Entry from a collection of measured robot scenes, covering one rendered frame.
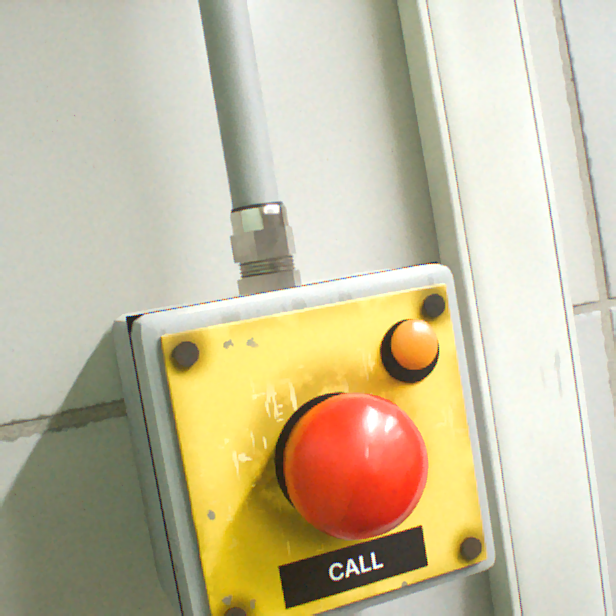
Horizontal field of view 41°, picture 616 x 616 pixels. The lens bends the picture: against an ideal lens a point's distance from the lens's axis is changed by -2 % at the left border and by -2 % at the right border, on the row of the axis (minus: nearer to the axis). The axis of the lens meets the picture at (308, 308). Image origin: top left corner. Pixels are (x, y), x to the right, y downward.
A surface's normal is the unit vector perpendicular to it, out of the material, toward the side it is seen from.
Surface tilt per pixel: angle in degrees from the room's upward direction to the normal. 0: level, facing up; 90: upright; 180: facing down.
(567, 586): 90
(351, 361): 90
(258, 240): 90
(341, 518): 112
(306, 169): 90
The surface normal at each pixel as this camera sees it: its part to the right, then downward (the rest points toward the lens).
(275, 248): 0.33, 0.00
